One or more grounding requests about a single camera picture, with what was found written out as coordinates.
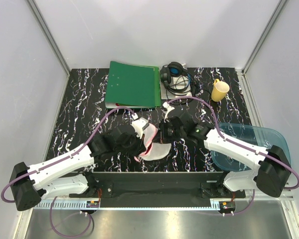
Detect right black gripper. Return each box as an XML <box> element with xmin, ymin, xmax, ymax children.
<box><xmin>152</xmin><ymin>119</ymin><xmax>185</xmax><ymax>144</ymax></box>

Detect white pink mesh laundry bag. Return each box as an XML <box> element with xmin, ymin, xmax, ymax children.
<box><xmin>134</xmin><ymin>123</ymin><xmax>171</xmax><ymax>162</ymax></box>

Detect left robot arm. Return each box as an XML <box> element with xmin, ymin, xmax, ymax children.
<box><xmin>9</xmin><ymin>120</ymin><xmax>149</xmax><ymax>211</ymax></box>

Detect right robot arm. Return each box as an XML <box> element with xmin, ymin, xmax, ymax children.
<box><xmin>159</xmin><ymin>112</ymin><xmax>291</xmax><ymax>198</ymax></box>

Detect grey book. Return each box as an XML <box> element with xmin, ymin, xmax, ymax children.
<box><xmin>159</xmin><ymin>66</ymin><xmax>193</xmax><ymax>100</ymax></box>

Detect black blue headphones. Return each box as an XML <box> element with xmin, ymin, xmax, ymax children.
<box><xmin>160</xmin><ymin>61</ymin><xmax>198</xmax><ymax>100</ymax></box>

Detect green folder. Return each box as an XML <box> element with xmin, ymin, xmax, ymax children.
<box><xmin>105</xmin><ymin>61</ymin><xmax>161</xmax><ymax>109</ymax></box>

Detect yellow mug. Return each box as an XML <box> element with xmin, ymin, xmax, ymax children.
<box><xmin>211</xmin><ymin>79</ymin><xmax>230</xmax><ymax>102</ymax></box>

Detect blue transparent plastic bin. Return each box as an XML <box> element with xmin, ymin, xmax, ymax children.
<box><xmin>211</xmin><ymin>122</ymin><xmax>291</xmax><ymax>172</ymax></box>

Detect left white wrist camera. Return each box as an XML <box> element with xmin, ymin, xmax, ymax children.
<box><xmin>131</xmin><ymin>118</ymin><xmax>150</xmax><ymax>138</ymax></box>

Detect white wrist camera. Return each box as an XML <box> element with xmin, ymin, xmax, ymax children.
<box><xmin>161</xmin><ymin>102</ymin><xmax>175</xmax><ymax>121</ymax></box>
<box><xmin>131</xmin><ymin>118</ymin><xmax>150</xmax><ymax>138</ymax></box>

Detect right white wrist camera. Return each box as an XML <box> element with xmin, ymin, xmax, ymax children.
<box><xmin>161</xmin><ymin>102</ymin><xmax>175</xmax><ymax>121</ymax></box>

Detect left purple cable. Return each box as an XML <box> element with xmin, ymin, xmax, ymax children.
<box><xmin>1</xmin><ymin>106</ymin><xmax>139</xmax><ymax>203</ymax></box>

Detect purple cable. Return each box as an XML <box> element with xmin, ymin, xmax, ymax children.
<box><xmin>164</xmin><ymin>97</ymin><xmax>299</xmax><ymax>190</ymax></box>
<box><xmin>1</xmin><ymin>106</ymin><xmax>139</xmax><ymax>203</ymax></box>

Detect white slotted cable duct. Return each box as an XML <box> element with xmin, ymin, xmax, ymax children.
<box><xmin>34</xmin><ymin>200</ymin><xmax>87</xmax><ymax>210</ymax></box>

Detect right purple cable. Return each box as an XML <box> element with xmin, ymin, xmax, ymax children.
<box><xmin>164</xmin><ymin>97</ymin><xmax>299</xmax><ymax>190</ymax></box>

